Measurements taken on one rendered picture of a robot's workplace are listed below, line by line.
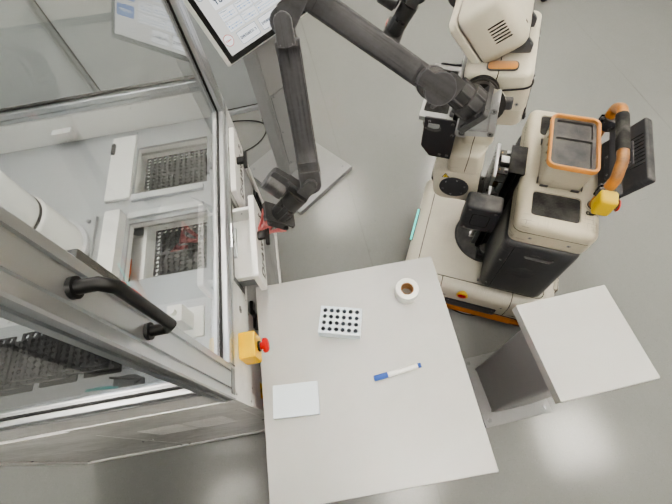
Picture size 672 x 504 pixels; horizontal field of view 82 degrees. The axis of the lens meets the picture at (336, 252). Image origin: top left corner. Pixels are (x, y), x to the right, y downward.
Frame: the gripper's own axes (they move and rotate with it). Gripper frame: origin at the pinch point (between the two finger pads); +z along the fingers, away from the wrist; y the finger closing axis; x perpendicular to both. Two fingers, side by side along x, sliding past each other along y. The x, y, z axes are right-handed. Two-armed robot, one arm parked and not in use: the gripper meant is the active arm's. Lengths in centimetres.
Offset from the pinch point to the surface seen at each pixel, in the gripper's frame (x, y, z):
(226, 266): 16.2, 13.8, -1.0
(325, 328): 32.1, -15.8, -2.7
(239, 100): -161, -38, 74
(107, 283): 46, 49, -43
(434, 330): 38, -41, -22
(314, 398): 50, -13, 3
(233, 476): 64, -32, 92
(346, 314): 29.1, -20.7, -7.4
